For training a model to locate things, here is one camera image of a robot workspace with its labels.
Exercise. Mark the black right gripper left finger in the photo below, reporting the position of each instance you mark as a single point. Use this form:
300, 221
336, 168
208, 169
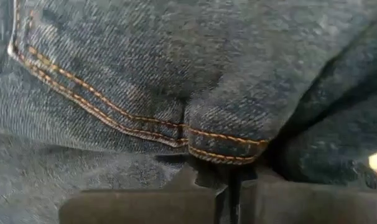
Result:
138, 207

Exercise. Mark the blue denim jeans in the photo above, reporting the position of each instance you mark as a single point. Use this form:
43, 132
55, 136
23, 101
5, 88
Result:
176, 77

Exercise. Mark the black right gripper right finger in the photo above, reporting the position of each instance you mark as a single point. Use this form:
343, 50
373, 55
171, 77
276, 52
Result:
313, 205

